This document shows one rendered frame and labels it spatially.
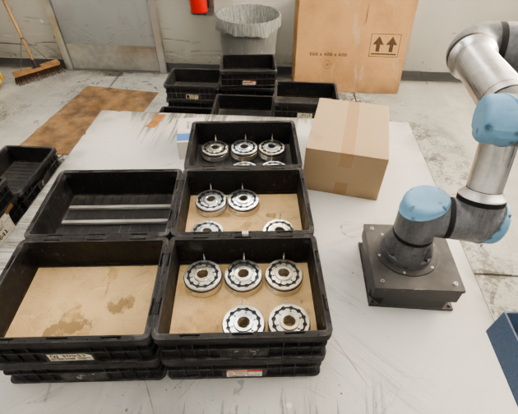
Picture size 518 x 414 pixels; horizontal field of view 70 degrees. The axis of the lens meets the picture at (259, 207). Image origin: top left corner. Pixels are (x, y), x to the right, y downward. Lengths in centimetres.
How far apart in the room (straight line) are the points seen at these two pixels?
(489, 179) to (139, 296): 94
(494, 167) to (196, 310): 82
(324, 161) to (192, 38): 288
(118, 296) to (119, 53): 351
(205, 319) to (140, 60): 358
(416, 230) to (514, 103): 52
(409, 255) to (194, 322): 62
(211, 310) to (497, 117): 75
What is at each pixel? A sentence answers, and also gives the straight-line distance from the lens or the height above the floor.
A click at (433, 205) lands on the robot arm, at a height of 103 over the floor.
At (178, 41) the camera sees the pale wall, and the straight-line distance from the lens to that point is 414.
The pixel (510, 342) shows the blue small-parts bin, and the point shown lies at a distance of 76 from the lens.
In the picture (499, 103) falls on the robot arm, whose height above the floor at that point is 143.
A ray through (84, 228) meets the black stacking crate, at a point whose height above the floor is 83.
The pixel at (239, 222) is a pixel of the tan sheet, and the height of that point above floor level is 83.
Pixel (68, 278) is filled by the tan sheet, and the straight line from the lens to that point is 118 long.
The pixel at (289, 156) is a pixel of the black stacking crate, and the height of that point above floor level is 83.
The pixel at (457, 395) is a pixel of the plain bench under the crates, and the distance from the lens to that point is 117.
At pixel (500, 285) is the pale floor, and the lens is 244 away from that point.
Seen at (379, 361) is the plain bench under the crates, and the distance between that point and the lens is 113.
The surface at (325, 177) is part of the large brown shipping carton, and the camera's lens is 147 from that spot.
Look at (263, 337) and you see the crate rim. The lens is 85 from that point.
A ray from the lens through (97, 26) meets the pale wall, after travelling 434.
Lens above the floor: 169
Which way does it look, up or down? 44 degrees down
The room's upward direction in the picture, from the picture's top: straight up
